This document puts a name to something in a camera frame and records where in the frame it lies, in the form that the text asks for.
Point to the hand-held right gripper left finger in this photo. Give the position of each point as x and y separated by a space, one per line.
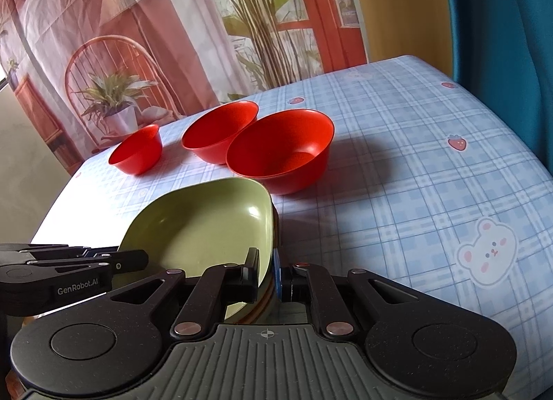
252 272

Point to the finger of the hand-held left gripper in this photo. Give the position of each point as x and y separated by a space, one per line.
129 261
47 248

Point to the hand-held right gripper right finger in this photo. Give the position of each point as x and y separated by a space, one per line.
279 284

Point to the green plate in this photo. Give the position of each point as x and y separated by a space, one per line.
277 231
203 227

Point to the small red bowl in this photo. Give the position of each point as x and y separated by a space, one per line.
136 151

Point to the large red bowl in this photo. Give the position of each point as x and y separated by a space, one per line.
276 158

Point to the medium red bowl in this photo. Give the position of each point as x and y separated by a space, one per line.
216 132

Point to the blue plaid tablecloth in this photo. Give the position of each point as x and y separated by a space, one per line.
389 175

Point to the printed backdrop cloth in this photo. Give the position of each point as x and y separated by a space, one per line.
194 15

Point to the blue curtain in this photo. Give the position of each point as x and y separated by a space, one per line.
497 37

